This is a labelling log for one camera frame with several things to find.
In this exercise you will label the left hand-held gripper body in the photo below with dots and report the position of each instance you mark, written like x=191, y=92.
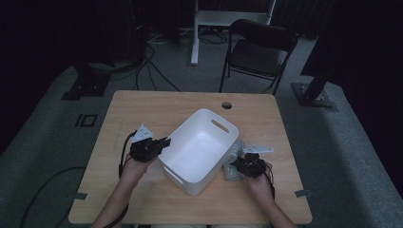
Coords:
x=144, y=151

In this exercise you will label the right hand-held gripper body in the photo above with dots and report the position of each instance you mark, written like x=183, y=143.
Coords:
x=253, y=164

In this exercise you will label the grey knitted cloth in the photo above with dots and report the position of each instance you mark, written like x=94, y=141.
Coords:
x=234, y=158

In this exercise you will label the white plastic bin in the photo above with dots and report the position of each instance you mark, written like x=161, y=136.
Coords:
x=199, y=152

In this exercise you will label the person's left hand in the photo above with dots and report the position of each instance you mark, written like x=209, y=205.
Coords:
x=136, y=172

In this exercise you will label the person's right hand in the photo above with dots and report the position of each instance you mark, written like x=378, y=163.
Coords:
x=261, y=186

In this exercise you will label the black stand with square base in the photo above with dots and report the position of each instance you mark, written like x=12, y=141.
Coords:
x=87, y=85

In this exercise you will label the black slanted stand with base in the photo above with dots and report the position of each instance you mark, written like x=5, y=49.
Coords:
x=313, y=95

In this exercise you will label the black folding chair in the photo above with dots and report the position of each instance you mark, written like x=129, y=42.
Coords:
x=258, y=52

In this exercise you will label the white metal desk frame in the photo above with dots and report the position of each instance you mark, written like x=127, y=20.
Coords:
x=221, y=18

